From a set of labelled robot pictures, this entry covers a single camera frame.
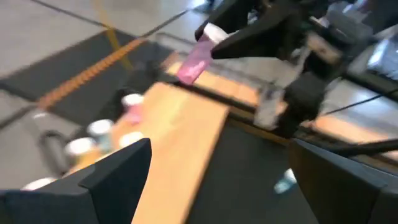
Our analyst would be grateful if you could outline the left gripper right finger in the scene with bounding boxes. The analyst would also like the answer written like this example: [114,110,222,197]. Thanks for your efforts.
[289,138,389,224]

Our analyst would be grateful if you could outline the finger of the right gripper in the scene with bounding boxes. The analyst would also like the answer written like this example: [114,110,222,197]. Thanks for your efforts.
[194,0,266,41]
[211,7,300,60]

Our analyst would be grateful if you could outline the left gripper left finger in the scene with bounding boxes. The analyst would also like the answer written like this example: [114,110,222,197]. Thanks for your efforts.
[78,138,153,224]

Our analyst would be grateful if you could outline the yellow pill bottle white cap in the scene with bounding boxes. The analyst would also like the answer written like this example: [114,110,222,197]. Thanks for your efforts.
[63,136,98,175]

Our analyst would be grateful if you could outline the pink pill bottle white cap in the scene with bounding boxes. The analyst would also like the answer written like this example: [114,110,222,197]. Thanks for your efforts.
[121,93,146,126]
[175,23,230,86]

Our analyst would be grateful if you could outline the light wooden table side board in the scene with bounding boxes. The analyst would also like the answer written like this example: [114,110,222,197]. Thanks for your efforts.
[166,52,398,164]

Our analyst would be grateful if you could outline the black floor mat orange stripes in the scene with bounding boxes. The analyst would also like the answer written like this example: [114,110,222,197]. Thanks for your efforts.
[0,29,175,127]

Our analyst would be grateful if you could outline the black rig frame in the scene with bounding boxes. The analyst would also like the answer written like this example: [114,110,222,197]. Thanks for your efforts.
[154,30,398,175]

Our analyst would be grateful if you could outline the yellow hanging cable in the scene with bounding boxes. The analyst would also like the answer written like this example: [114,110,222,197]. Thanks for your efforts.
[92,0,135,72]

